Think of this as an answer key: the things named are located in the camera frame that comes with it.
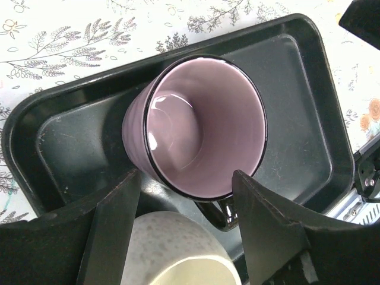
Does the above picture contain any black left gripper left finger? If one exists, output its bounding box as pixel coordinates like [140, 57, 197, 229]
[1, 169, 141, 284]

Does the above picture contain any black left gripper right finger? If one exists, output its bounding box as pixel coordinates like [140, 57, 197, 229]
[232, 170, 379, 284]

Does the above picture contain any white cup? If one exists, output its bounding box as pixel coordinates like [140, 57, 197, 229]
[121, 211, 241, 284]

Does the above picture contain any purple cup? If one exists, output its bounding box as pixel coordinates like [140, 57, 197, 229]
[122, 55, 268, 232]

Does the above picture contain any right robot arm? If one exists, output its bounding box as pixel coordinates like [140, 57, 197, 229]
[338, 0, 380, 49]

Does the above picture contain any black serving tray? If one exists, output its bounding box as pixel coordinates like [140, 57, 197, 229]
[2, 14, 354, 217]

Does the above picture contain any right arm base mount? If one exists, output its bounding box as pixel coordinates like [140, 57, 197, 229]
[354, 141, 379, 203]

